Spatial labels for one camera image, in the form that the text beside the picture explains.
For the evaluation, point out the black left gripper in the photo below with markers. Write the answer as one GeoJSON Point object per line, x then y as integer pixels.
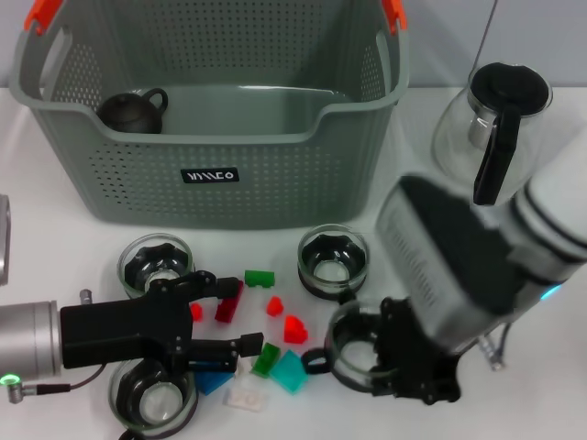
{"type": "Point", "coordinates": [119, 332]}

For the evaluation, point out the small red toy brick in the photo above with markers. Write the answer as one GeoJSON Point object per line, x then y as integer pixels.
{"type": "Point", "coordinates": [196, 312]}
{"type": "Point", "coordinates": [274, 306]}

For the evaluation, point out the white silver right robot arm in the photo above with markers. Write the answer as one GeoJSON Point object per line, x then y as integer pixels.
{"type": "Point", "coordinates": [458, 275]}

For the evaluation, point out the blue flat toy plate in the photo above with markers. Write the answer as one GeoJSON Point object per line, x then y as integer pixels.
{"type": "Point", "coordinates": [211, 382]}

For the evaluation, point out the white toy brick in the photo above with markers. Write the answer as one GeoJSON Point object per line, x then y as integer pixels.
{"type": "Point", "coordinates": [243, 366]}

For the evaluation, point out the dark clay teapot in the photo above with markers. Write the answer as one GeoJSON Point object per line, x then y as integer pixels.
{"type": "Point", "coordinates": [128, 114]}

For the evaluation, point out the grey metal device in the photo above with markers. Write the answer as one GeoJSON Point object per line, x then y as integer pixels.
{"type": "Point", "coordinates": [4, 238]}

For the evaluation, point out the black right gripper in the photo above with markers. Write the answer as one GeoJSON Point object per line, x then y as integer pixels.
{"type": "Point", "coordinates": [431, 376]}

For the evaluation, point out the white flat toy plate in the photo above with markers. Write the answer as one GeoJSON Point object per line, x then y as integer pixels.
{"type": "Point", "coordinates": [245, 399]}

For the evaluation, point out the grey perforated storage basket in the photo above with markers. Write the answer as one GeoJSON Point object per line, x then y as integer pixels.
{"type": "Point", "coordinates": [229, 201]}

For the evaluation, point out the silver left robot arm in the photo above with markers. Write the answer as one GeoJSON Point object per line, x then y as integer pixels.
{"type": "Point", "coordinates": [27, 339]}

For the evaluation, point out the teal toy plate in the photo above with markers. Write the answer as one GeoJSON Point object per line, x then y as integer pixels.
{"type": "Point", "coordinates": [289, 373]}

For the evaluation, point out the green sloped toy brick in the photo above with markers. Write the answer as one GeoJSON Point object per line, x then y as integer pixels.
{"type": "Point", "coordinates": [267, 359]}

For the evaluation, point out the large red toy brick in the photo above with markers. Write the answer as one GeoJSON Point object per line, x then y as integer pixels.
{"type": "Point", "coordinates": [295, 330]}

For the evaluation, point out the long dark red toy brick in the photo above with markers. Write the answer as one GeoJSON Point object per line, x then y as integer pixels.
{"type": "Point", "coordinates": [229, 311]}

